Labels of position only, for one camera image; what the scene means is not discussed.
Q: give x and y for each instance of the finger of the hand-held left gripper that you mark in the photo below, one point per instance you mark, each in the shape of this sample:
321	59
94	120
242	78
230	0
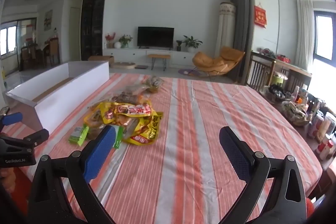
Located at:
34	138
13	119

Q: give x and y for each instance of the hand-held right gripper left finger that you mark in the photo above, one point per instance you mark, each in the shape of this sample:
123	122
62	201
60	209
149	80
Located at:
101	153

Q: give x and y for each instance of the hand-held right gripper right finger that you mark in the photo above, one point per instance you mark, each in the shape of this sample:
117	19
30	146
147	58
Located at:
233	153

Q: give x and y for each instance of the white cardboard box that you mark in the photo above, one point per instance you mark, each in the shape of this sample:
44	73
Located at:
65	100

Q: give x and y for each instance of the yellow packet of brown snacks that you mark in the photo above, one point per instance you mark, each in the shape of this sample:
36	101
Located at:
93	118

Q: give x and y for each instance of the clear packet of brown snacks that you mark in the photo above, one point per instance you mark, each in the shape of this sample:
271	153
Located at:
131	91

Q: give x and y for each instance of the green-edged clear snack packet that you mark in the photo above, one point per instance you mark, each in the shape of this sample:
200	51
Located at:
118	138

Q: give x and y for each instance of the small green snack packet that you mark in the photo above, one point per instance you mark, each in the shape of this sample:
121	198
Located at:
78	135

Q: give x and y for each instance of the yellow packet red label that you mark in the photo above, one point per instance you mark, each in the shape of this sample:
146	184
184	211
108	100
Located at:
128	109

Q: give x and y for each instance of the yellow packet dark print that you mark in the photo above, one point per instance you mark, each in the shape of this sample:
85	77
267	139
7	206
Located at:
148	130

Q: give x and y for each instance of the wicker basket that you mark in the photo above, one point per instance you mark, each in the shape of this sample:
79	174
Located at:
296	113

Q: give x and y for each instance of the wooden side table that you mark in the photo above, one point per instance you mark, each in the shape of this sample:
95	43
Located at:
288	65
258	69

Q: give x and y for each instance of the orange lounge chair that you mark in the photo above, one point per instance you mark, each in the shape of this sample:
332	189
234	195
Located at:
210	62

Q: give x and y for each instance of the row of bottles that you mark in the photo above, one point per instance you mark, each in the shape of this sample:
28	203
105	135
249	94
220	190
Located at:
323	124

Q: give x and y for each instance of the brown cardboard box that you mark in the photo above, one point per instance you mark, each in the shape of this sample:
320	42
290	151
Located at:
101	59

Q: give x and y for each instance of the white television cabinet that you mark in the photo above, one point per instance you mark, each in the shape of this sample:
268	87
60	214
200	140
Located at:
126	53

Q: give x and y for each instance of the round white vase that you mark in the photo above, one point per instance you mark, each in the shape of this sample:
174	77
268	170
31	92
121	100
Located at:
117	45

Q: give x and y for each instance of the wooden stool with hairpin legs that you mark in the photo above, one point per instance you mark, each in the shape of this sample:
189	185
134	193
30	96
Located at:
158	56

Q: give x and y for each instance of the green plant in glass vase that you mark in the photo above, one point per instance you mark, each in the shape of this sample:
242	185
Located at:
125	40

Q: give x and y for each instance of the red flowers in vase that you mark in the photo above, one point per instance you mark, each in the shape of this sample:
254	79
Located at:
109	37

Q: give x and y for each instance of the large green potted plant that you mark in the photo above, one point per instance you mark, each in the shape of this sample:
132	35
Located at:
193	42

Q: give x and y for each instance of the small green potted plant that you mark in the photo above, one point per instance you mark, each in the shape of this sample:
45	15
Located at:
179	44

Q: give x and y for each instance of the dark glass display cabinet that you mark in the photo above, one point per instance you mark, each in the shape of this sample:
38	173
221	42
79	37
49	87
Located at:
93	22

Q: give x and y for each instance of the covered standing air conditioner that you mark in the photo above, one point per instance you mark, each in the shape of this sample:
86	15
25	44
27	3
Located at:
225	27

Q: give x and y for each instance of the black television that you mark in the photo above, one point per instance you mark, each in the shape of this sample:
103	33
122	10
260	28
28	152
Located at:
156	37

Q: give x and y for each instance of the grey curtain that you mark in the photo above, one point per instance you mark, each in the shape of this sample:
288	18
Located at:
242	16

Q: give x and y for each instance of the white curtain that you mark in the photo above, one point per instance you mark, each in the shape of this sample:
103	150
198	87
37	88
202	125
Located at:
304	29

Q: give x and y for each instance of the framed wall picture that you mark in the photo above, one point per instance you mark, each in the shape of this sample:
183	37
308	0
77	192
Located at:
48	19

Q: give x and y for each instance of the red wall hanging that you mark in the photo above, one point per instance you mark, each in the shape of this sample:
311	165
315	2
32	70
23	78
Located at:
260	16

